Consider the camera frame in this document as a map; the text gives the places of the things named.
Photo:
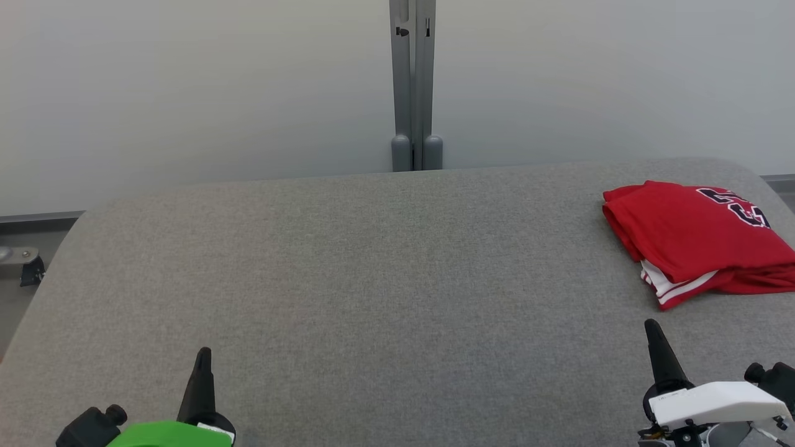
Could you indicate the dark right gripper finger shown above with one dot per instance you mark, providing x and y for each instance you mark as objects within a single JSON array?
[{"x": 666, "y": 366}]

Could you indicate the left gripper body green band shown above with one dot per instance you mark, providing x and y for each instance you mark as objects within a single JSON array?
[{"x": 168, "y": 434}]

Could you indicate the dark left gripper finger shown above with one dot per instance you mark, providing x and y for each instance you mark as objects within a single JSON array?
[{"x": 200, "y": 391}]

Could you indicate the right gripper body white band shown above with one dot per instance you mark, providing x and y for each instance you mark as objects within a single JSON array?
[{"x": 720, "y": 403}]

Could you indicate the red basketball shorts white stripe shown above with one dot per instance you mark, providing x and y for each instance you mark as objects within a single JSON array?
[{"x": 758, "y": 282}]

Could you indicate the red basketball jersey white sleeves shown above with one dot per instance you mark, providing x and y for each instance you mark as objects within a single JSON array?
[{"x": 683, "y": 230}]

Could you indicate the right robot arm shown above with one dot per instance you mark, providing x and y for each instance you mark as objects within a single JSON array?
[{"x": 730, "y": 436}]

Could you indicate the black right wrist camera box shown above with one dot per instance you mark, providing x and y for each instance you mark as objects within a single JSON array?
[{"x": 776, "y": 379}]

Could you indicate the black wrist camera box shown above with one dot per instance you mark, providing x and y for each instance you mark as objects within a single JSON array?
[
  {"x": 87, "y": 428},
  {"x": 776, "y": 379}
]

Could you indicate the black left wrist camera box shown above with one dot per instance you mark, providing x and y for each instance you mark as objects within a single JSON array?
[{"x": 87, "y": 428}]

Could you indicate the grey wall base rail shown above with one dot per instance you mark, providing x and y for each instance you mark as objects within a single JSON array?
[
  {"x": 781, "y": 181},
  {"x": 37, "y": 220}
]

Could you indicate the grey partition post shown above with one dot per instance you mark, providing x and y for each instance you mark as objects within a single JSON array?
[
  {"x": 426, "y": 81},
  {"x": 401, "y": 81}
]

